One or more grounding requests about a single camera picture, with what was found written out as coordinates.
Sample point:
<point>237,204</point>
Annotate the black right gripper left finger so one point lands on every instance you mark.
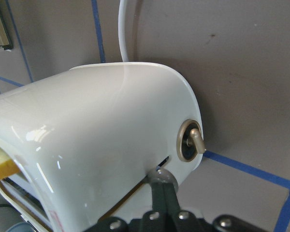
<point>158,199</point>

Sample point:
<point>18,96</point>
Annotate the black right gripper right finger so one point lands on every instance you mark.
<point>172,207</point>

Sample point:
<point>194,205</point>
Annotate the white two-slot toaster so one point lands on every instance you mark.
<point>85,137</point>

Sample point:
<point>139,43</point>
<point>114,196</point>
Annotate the toast slice in toaster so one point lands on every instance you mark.
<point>7,165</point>

